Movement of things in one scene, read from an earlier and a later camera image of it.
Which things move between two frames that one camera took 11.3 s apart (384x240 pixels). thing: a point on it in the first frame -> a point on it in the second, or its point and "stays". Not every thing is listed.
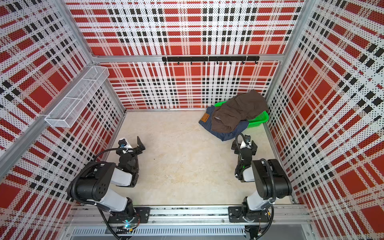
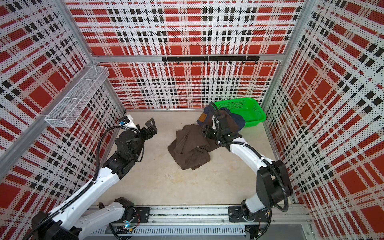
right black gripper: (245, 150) -> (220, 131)
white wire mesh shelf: (67, 112) stays
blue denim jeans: (206, 119) stays
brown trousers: (228, 116) -> (190, 149)
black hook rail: (217, 59) stays
